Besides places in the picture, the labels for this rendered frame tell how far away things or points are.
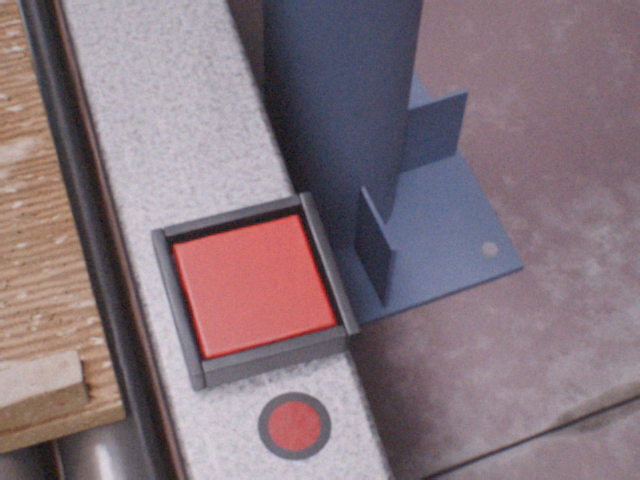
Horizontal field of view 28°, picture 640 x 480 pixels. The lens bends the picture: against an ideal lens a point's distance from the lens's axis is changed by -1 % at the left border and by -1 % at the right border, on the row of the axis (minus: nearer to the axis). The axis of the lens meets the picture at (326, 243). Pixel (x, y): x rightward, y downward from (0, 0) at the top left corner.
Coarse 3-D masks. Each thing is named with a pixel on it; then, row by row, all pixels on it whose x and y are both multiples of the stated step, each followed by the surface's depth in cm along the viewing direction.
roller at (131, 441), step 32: (32, 0) 67; (32, 32) 66; (64, 96) 65; (64, 128) 63; (64, 160) 62; (96, 224) 61; (96, 256) 59; (96, 288) 58; (128, 352) 57; (128, 384) 56; (128, 416) 55; (64, 448) 55; (96, 448) 54; (128, 448) 54
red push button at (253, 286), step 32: (256, 224) 59; (288, 224) 59; (192, 256) 58; (224, 256) 58; (256, 256) 58; (288, 256) 58; (192, 288) 57; (224, 288) 57; (256, 288) 57; (288, 288) 57; (320, 288) 57; (224, 320) 56; (256, 320) 56; (288, 320) 56; (320, 320) 56; (224, 352) 56
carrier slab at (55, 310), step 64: (0, 0) 64; (0, 64) 62; (0, 128) 60; (0, 192) 58; (64, 192) 59; (0, 256) 57; (64, 256) 57; (0, 320) 55; (64, 320) 55; (0, 448) 53
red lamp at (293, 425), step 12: (276, 408) 56; (288, 408) 56; (300, 408) 56; (312, 408) 56; (276, 420) 55; (288, 420) 55; (300, 420) 55; (312, 420) 55; (276, 432) 55; (288, 432) 55; (300, 432) 55; (312, 432) 55; (288, 444) 55; (300, 444) 55
